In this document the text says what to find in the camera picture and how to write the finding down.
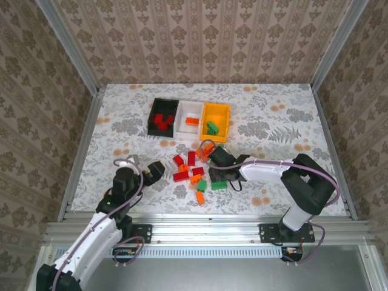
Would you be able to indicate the long green lego brick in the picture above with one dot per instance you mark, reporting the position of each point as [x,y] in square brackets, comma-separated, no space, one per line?
[219,185]

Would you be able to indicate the orange lego brick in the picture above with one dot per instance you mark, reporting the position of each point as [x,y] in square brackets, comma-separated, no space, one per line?
[200,154]
[182,168]
[195,179]
[200,198]
[192,121]
[209,149]

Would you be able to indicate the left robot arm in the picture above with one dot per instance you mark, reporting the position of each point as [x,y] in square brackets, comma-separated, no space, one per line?
[94,239]

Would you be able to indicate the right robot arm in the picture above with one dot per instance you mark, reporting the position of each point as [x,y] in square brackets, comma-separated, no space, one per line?
[312,185]

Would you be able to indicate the white plastic bin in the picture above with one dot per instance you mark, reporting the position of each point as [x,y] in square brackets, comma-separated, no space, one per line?
[191,130]

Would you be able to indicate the floral patterned table cover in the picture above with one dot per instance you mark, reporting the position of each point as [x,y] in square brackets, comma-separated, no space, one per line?
[272,194]

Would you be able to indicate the yellow plastic bin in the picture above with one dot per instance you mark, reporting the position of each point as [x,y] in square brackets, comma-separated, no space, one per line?
[216,113]

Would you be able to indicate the black plastic bin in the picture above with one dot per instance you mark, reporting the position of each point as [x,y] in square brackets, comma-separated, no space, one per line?
[163,107]

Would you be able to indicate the grey metal base panel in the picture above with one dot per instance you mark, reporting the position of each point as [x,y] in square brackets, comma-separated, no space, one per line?
[212,276]

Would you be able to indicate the aluminium table side rail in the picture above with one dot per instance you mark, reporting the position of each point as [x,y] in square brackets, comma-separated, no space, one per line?
[80,151]
[335,151]

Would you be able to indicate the aluminium horizontal frame rail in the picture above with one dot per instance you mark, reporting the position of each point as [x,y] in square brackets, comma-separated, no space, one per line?
[206,233]

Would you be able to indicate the aluminium vertical frame post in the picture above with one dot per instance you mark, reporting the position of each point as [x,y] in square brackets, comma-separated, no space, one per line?
[339,42]
[68,45]

